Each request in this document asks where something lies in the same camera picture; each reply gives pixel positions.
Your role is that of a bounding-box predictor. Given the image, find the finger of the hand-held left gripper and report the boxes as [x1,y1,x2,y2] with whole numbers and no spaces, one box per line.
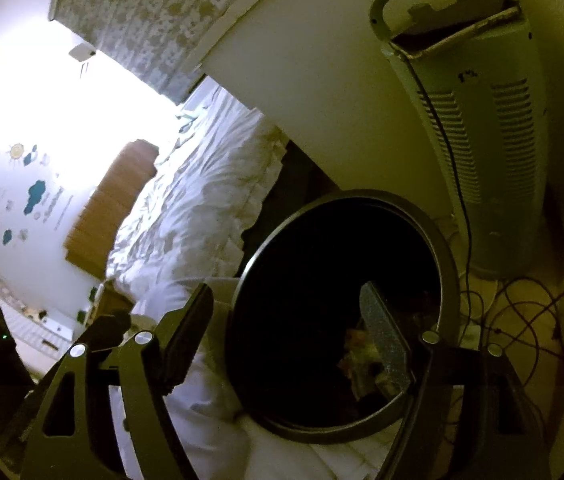
[79,310,134,362]

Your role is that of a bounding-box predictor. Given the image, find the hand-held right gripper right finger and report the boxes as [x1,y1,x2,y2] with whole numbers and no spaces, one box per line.
[359,281,554,480]

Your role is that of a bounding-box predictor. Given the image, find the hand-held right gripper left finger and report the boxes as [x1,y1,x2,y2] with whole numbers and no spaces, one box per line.
[0,284,214,480]

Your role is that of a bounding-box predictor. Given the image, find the black round trash bin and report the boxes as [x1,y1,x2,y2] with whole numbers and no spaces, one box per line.
[224,189,463,445]

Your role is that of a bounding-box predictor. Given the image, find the crumpled wrapper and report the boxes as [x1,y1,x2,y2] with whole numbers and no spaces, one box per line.
[337,327,388,401]

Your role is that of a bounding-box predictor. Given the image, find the small wooden bedside table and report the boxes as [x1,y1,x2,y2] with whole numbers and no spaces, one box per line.
[93,280,135,317]

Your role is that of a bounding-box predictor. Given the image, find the white low shelf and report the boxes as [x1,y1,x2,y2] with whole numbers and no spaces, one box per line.
[0,277,80,358]

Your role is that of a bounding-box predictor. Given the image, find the white cloth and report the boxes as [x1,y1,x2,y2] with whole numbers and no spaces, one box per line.
[109,275,393,480]

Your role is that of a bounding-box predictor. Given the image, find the wooden headboard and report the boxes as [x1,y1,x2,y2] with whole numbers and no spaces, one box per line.
[63,140,160,277]

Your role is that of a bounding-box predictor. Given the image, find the white quilted bed cover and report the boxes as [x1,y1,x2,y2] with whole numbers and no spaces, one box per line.
[106,85,288,286]

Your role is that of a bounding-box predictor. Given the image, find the dark bed base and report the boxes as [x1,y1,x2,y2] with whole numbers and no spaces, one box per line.
[239,137,343,248]

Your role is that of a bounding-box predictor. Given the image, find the pale tower fan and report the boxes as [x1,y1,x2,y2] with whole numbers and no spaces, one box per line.
[369,0,550,281]

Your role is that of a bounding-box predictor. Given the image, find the white nightstand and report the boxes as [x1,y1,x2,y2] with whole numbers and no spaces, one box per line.
[197,0,508,221]

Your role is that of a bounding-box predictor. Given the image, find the patterned curtain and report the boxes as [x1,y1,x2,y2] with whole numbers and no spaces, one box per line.
[49,0,240,106]

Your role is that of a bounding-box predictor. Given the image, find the cloud wall stickers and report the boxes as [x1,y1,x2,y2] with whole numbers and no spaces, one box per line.
[0,142,70,248]

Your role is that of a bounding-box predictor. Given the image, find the black fan cable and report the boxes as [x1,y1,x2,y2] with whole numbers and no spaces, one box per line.
[409,45,474,281]

